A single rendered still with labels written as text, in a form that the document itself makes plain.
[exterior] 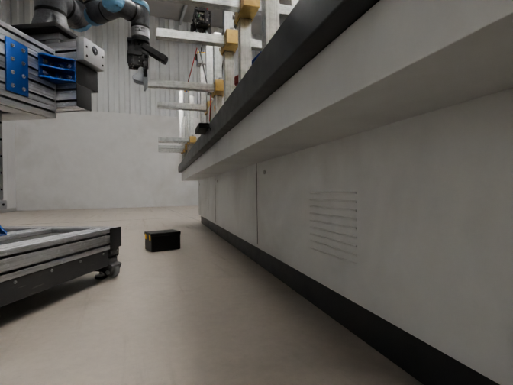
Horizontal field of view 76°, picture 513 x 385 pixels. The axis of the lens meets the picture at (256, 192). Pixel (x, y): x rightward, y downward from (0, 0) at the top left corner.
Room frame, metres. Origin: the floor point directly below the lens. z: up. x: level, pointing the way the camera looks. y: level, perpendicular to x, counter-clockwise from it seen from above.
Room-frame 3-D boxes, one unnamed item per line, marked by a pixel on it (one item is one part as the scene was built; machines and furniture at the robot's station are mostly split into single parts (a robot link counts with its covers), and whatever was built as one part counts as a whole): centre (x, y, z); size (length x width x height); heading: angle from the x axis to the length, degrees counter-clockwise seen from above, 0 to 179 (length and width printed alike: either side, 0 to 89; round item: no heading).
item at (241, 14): (1.02, 0.02, 0.95); 0.14 x 0.06 x 0.05; 16
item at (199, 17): (1.42, 0.23, 1.14); 0.09 x 0.08 x 0.12; 16
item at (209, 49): (1.77, 0.24, 0.92); 0.04 x 0.04 x 0.48; 16
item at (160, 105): (1.71, 0.28, 0.82); 0.44 x 0.03 x 0.04; 106
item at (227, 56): (1.29, 0.10, 0.89); 0.04 x 0.04 x 0.48; 16
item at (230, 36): (1.26, 0.10, 0.95); 0.14 x 0.06 x 0.05; 16
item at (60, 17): (1.38, 0.85, 1.09); 0.15 x 0.15 x 0.10
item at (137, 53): (1.39, 0.49, 0.97); 0.09 x 0.08 x 0.12; 106
